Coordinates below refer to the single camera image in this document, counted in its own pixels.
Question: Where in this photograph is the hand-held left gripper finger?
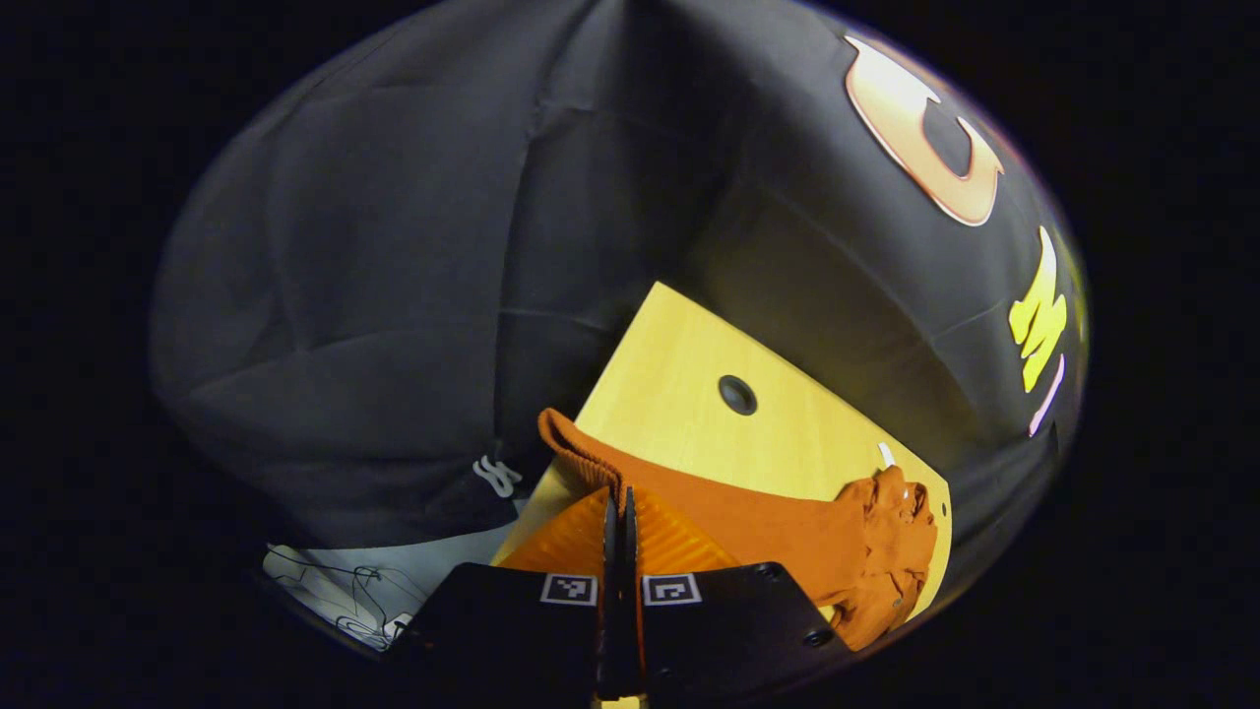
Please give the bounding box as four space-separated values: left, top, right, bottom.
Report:
622 487 857 705
392 487 621 705

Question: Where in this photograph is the orange knitted cardigan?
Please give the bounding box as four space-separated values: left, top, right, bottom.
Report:
536 407 938 653

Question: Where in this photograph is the black backdrop cloth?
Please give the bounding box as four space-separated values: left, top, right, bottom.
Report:
148 0 1092 631

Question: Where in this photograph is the thin black cable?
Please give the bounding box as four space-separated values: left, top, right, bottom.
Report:
271 547 424 646

